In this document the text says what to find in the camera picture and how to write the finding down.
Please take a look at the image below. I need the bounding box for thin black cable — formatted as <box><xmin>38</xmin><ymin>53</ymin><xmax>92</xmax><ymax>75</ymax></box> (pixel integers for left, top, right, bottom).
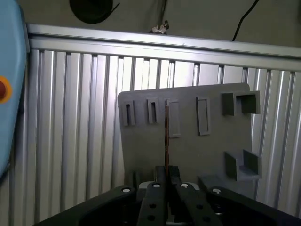
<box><xmin>231</xmin><ymin>0</ymin><xmax>259</xmax><ymax>42</ymax></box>

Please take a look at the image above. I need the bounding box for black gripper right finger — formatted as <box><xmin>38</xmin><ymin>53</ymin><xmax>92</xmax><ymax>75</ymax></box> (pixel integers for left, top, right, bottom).
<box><xmin>168</xmin><ymin>166</ymin><xmax>301</xmax><ymax>226</ymax></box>

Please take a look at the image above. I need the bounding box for grey plastic parts rack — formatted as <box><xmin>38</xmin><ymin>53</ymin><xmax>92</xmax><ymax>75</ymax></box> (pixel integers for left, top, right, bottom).
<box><xmin>117</xmin><ymin>82</ymin><xmax>263</xmax><ymax>196</ymax></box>

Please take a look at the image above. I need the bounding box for pale blue teach pendant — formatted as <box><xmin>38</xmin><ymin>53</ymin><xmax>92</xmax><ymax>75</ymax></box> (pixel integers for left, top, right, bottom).
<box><xmin>0</xmin><ymin>0</ymin><xmax>31</xmax><ymax>181</ymax></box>

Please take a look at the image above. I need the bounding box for black round coil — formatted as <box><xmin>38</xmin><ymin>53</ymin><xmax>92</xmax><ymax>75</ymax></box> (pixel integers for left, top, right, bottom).
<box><xmin>69</xmin><ymin>0</ymin><xmax>120</xmax><ymax>24</ymax></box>

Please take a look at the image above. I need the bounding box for metal wing nut clamp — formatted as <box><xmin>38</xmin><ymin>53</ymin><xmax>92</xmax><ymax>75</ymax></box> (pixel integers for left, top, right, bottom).
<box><xmin>150</xmin><ymin>20</ymin><xmax>170</xmax><ymax>36</ymax></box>

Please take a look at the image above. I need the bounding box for dark RAM stick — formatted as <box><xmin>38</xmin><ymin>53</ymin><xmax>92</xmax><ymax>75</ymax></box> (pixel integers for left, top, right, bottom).
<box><xmin>164</xmin><ymin>105</ymin><xmax>171</xmax><ymax>170</ymax></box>

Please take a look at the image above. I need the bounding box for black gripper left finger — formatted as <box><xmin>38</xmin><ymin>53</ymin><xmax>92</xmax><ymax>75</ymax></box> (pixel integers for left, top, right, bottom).
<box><xmin>39</xmin><ymin>166</ymin><xmax>169</xmax><ymax>226</ymax></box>

